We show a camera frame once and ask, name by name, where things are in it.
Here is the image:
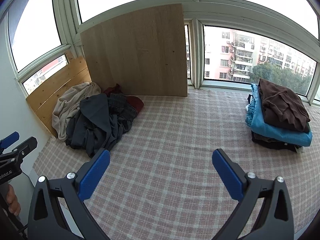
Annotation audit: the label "black cable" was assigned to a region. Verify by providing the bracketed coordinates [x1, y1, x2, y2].
[14, 219, 28, 240]

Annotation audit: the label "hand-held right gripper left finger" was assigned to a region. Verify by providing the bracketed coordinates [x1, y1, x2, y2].
[27, 149, 111, 240]

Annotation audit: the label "dark red garment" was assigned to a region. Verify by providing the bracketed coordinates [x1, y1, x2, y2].
[102, 84, 145, 113]

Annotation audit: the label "cream knit cardigan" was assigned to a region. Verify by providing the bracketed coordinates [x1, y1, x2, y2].
[52, 82, 102, 142]

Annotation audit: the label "person's left hand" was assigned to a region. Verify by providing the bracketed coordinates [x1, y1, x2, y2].
[4, 183, 22, 216]

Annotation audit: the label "grey ribbed knit garment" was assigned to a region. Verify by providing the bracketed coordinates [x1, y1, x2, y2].
[107, 93, 138, 132]

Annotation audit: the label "apartment buildings outside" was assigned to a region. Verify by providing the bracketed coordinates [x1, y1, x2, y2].
[204, 29, 317, 83]

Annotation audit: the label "black folded garment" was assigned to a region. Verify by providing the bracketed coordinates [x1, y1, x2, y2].
[251, 129, 304, 153]

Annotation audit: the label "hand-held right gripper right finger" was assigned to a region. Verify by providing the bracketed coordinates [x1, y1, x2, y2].
[212, 149, 295, 240]

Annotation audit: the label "green trees outside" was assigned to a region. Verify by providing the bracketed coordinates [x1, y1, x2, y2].
[251, 62, 314, 96]

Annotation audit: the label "white window frame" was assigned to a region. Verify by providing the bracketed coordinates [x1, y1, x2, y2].
[0, 0, 320, 107]

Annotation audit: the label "stack of folded clothes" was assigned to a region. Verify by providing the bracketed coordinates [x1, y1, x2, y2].
[245, 83, 313, 147]

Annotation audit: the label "large wooden board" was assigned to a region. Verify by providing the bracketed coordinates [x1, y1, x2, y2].
[80, 3, 188, 97]

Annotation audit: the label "pine plank panel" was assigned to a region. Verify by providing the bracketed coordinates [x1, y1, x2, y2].
[26, 50, 92, 138]

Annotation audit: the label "brown folded garment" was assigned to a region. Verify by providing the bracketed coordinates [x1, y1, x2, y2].
[257, 78, 311, 133]

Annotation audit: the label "dark grey garment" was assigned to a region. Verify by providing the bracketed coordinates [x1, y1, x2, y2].
[65, 94, 133, 158]

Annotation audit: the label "pink plaid blanket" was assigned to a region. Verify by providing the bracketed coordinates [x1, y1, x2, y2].
[32, 87, 320, 240]

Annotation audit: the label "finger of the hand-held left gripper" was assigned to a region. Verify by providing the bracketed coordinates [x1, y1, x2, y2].
[10, 136, 38, 165]
[0, 131, 20, 148]

